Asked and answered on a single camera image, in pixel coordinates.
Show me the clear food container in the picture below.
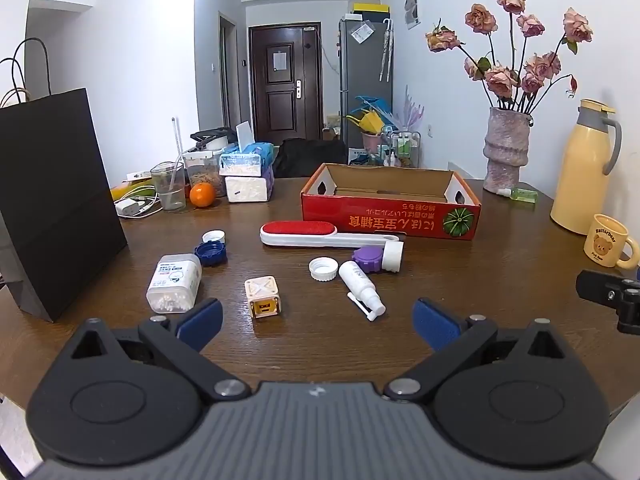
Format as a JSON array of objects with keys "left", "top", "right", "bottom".
[{"left": 182, "top": 147, "right": 226, "bottom": 198}]

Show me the purple tissue pack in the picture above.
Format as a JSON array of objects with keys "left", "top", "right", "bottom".
[{"left": 224, "top": 165, "right": 276, "bottom": 204}]

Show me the clear glass cup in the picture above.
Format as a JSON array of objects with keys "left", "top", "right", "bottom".
[{"left": 150, "top": 161, "right": 187, "bottom": 212}]

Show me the grey fridge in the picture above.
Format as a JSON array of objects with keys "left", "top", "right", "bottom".
[{"left": 338, "top": 16, "right": 394, "bottom": 153}]

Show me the blue screw cap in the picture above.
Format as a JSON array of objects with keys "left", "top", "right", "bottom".
[{"left": 194, "top": 241, "right": 228, "bottom": 267}]

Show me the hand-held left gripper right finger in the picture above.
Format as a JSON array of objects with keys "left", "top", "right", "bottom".
[{"left": 384, "top": 297, "right": 576, "bottom": 402}]

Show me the large white screw cap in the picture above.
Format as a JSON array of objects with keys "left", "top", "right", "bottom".
[{"left": 308, "top": 256, "right": 341, "bottom": 282}]

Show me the black paper bag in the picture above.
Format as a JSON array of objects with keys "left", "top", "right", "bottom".
[{"left": 0, "top": 40, "right": 128, "bottom": 323}]

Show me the white spray bottle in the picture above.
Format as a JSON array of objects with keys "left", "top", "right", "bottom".
[{"left": 338, "top": 260, "right": 387, "bottom": 322}]

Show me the beige cube charger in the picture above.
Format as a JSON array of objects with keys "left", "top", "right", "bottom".
[{"left": 244, "top": 275, "right": 282, "bottom": 320}]

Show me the white folded umbrella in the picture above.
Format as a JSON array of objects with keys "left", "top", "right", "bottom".
[{"left": 378, "top": 17, "right": 394, "bottom": 82}]

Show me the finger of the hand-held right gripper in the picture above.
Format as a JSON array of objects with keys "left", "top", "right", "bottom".
[{"left": 575, "top": 269, "right": 640, "bottom": 336}]

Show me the black and white cooker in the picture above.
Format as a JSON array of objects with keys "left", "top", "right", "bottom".
[{"left": 190, "top": 127, "right": 236, "bottom": 151}]

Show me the red cardboard box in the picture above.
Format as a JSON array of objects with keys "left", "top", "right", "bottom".
[{"left": 300, "top": 162, "right": 483, "bottom": 241}]

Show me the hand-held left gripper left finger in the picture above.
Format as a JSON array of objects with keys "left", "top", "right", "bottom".
[{"left": 62, "top": 297, "right": 251, "bottom": 402}]

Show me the red and white lint brush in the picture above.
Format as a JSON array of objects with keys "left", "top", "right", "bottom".
[{"left": 259, "top": 220, "right": 401, "bottom": 248}]

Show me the yellow plastic dustpan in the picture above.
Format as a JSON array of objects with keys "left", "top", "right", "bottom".
[{"left": 345, "top": 110, "right": 383, "bottom": 136}]

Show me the white charger with cables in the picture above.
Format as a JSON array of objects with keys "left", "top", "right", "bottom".
[{"left": 134, "top": 194, "right": 164, "bottom": 219}]

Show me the dried pink rose bouquet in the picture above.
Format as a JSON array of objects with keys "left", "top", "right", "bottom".
[{"left": 425, "top": 0, "right": 596, "bottom": 113}]

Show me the green spray bottle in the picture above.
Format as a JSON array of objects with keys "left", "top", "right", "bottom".
[{"left": 496, "top": 186, "right": 538, "bottom": 208}]

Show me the yellow packet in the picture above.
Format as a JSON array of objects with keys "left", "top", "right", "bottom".
[{"left": 109, "top": 184, "right": 156, "bottom": 201}]

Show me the purple feather decoration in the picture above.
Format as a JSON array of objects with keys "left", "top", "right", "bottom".
[{"left": 397, "top": 85, "right": 426, "bottom": 133}]

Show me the pink textured vase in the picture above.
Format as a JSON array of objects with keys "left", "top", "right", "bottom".
[{"left": 482, "top": 106, "right": 535, "bottom": 196}]

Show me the blue tissue pack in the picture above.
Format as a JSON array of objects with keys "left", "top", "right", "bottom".
[{"left": 219, "top": 121, "right": 276, "bottom": 178}]

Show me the purple round cap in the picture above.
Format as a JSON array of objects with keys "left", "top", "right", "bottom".
[{"left": 351, "top": 245, "right": 388, "bottom": 275}]

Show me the yellow bear mug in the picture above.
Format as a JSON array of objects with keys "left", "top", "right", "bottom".
[{"left": 583, "top": 213, "right": 640, "bottom": 270}]

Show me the dark brown entrance door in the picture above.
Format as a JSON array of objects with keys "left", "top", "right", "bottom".
[{"left": 248, "top": 22, "right": 323, "bottom": 141}]

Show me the yellow thermos jug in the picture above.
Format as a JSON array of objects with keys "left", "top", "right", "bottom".
[{"left": 550, "top": 99, "right": 623, "bottom": 235}]

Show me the white storage cart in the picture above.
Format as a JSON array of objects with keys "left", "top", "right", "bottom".
[{"left": 382, "top": 130, "right": 421, "bottom": 168}]

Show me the white cotton swab box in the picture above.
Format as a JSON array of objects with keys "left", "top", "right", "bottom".
[{"left": 146, "top": 253, "right": 203, "bottom": 314}]

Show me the orange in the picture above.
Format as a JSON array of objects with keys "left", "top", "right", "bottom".
[{"left": 189, "top": 182, "right": 217, "bottom": 209}]

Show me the pink bucket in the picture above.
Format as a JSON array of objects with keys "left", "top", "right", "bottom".
[{"left": 361, "top": 130, "right": 385, "bottom": 156}]

